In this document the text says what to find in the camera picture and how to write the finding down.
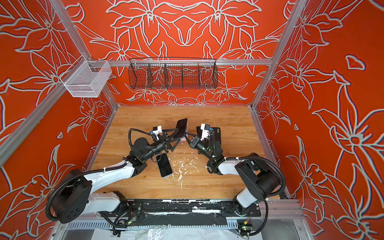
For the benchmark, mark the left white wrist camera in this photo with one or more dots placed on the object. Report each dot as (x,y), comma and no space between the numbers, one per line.
(156,132)

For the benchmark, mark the clear plastic bin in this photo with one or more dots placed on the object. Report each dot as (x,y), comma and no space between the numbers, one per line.
(87,78)

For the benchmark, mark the phone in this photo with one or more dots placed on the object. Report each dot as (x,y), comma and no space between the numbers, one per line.
(182,126)
(164,165)
(199,131)

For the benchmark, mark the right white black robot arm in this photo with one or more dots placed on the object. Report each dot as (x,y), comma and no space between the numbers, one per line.
(262,178)

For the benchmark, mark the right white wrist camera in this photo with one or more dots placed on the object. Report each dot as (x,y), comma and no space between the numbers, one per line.
(206,129)

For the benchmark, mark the dark phone case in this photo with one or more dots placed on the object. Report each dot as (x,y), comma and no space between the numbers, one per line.
(216,134)

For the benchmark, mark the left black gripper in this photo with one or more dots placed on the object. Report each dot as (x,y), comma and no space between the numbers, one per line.
(164,140)

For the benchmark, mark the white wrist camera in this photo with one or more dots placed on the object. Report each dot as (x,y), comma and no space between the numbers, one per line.
(156,132)
(206,129)

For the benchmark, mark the aluminium frame rails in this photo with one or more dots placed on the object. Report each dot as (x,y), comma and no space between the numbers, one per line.
(66,67)

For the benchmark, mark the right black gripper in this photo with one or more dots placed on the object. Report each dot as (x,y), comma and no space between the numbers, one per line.
(194,144)

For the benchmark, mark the black wire basket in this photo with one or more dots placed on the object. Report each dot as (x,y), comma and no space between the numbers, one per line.
(173,74)

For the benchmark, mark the small green circuit board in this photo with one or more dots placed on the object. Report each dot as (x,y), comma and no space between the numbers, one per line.
(245,227)

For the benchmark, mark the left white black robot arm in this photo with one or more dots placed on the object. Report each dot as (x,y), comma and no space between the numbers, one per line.
(76,194)

